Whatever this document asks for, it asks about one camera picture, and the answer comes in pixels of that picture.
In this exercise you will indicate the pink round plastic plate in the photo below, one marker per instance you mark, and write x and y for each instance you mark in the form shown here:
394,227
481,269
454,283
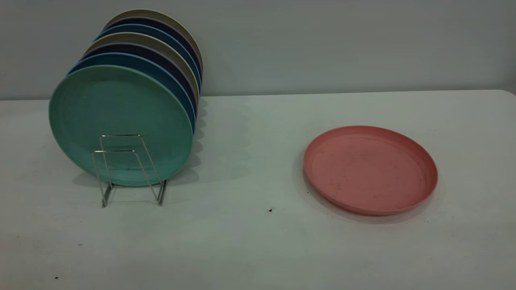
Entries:
371,169

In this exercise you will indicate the green round plastic plate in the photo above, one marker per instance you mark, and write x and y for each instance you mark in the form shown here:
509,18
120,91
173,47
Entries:
121,112

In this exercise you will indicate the dark purple round plate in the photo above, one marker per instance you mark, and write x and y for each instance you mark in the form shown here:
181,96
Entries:
145,20
133,48

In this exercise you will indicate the blue round plastic plate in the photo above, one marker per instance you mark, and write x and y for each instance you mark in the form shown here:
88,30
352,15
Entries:
141,27
121,59

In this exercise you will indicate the beige round plastic plate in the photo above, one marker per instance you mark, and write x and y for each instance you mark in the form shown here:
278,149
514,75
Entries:
149,12
137,37

